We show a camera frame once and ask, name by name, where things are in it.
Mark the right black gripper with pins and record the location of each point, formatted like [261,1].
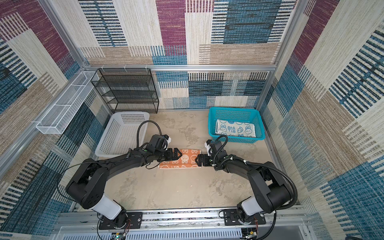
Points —
[205,157]

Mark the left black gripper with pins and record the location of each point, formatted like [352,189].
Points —
[170,157]

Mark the orange bear print towel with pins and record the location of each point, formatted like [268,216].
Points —
[186,161]

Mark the teal bicycle print towel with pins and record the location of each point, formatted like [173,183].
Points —
[235,129]

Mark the teal plastic basket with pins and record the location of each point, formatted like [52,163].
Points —
[238,115]

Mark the white plastic laundry basket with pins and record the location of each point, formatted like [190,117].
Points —
[120,134]

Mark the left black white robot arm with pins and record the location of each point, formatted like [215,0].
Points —
[87,185]

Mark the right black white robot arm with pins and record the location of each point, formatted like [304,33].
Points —
[273,189]

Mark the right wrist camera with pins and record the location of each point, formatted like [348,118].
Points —
[213,147]

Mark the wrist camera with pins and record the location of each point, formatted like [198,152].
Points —
[213,147]
[160,142]

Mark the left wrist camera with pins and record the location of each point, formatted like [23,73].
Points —
[160,142]

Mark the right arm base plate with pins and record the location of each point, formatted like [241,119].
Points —
[236,217]

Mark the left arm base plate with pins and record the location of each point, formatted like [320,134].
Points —
[124,221]

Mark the black wire shelf rack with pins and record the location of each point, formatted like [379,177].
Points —
[127,90]

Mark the aluminium mounting rail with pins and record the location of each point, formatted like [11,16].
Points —
[174,219]

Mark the white wire mesh tray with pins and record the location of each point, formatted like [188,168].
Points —
[62,112]

